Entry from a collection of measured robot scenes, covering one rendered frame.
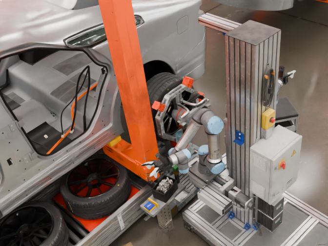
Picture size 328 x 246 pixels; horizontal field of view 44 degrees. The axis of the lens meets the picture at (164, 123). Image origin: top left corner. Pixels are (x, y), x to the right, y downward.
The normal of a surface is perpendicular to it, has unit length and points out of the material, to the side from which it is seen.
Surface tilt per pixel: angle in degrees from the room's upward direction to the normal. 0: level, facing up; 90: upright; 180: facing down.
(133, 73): 90
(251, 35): 0
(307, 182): 0
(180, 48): 90
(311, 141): 0
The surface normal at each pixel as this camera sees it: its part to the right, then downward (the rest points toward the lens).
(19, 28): 0.21, -0.65
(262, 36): -0.12, -0.77
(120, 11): 0.72, 0.37
